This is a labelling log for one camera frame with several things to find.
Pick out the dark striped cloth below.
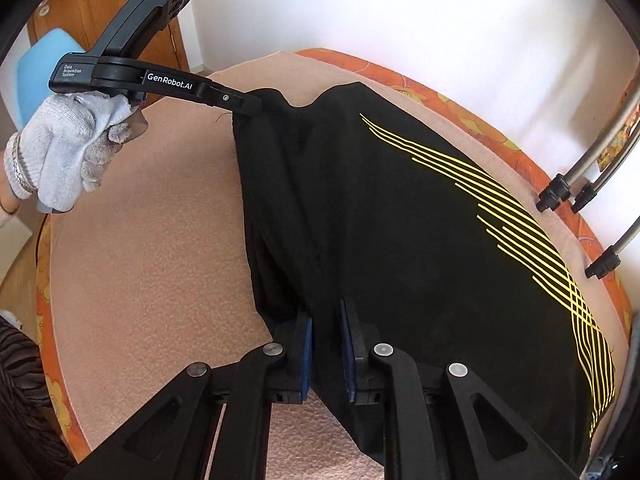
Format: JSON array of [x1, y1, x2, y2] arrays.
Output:
[[0, 310, 76, 480]]

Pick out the light blue chair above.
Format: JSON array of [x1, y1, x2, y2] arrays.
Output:
[[13, 28, 86, 127]]

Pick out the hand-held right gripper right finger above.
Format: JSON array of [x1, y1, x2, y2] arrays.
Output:
[[339, 298, 576, 480]]

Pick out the black pants with yellow stripes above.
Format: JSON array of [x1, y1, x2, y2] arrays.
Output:
[[233, 80, 617, 480]]

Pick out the person's left forearm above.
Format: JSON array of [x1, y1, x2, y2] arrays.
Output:
[[0, 180, 21, 216]]

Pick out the person's left hand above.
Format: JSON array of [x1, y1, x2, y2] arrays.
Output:
[[4, 91, 146, 213]]

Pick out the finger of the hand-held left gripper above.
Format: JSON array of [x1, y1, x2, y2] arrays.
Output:
[[192, 82, 264, 117]]

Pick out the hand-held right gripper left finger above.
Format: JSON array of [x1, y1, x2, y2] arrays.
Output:
[[65, 309, 314, 480]]

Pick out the wooden door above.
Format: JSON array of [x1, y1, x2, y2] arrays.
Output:
[[27, 0, 198, 78]]

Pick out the orange floral mattress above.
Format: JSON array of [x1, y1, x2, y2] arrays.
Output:
[[36, 48, 633, 466]]

